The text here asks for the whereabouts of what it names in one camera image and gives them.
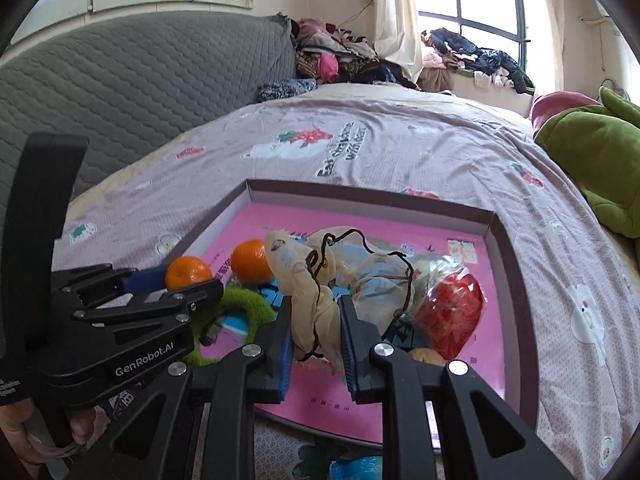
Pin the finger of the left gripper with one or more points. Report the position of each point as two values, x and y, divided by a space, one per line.
189 301
122 281

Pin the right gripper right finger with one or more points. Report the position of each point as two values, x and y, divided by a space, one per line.
438 414

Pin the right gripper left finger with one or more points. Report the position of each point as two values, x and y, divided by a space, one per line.
197 421

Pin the orange tangerine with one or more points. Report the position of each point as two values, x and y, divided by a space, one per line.
249 263
186 271

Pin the blue cookie packet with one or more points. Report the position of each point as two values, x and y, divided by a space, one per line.
116 405

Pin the brown walnut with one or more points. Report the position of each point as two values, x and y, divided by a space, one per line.
427 355

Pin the beige mesh drawstring bag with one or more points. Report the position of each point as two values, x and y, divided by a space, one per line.
379 283

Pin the person's left hand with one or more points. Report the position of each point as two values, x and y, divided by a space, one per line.
15 420

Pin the shallow cardboard box tray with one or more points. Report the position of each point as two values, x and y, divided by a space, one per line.
519 346

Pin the pink strawberry bed sheet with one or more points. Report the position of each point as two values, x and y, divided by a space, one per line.
585 305

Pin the grey quilted headboard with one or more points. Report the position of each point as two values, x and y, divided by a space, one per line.
132 84

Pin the pile of clothes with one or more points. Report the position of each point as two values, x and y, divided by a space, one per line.
332 55

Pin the green fleece blanket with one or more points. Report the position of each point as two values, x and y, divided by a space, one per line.
597 146

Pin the pink pillow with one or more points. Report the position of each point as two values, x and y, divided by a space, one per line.
544 107

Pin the white curtain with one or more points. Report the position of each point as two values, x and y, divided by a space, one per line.
396 35

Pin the clothes on window sill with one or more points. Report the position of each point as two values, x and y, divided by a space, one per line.
458 53

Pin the window with dark frame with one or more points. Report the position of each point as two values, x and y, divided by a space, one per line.
493 24

